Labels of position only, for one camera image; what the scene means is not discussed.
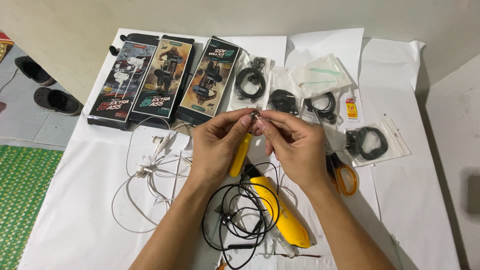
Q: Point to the person's right hand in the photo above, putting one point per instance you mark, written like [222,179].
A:
[303,150]

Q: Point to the person's left hand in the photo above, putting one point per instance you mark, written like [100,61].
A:
[213,150]

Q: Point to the small metallic earbud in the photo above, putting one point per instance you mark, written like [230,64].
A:
[256,114]

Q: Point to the coiled black earphones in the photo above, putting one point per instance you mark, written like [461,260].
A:
[283,100]
[250,84]
[369,144]
[322,107]

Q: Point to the clear plastic earphone bag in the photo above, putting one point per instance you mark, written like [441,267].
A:
[243,101]
[337,116]
[397,142]
[275,78]

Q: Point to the small super glue packet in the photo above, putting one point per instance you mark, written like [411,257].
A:
[351,110]

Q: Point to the empty clear plastic bag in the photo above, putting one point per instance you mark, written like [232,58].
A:
[315,88]
[330,63]

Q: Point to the yellow hot glue gun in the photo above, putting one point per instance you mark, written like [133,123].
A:
[279,213]

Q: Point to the earphone box with teal label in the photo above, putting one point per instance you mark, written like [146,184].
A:
[210,78]

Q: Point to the earphone box with motorcycle print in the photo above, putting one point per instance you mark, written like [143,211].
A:
[165,75]

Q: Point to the clear glue stick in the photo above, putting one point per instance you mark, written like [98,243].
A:
[281,238]

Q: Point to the white paper covering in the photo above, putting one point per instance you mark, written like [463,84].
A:
[397,195]

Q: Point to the earphone box with white earphones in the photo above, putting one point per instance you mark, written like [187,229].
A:
[120,82]

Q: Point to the small orange object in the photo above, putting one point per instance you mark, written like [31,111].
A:
[222,265]

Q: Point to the black slip-on shoe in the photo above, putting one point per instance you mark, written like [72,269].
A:
[35,71]
[58,102]

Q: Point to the green woven mat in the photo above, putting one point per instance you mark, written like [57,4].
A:
[26,202]

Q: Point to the red patterned mat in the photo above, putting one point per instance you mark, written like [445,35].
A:
[5,45]

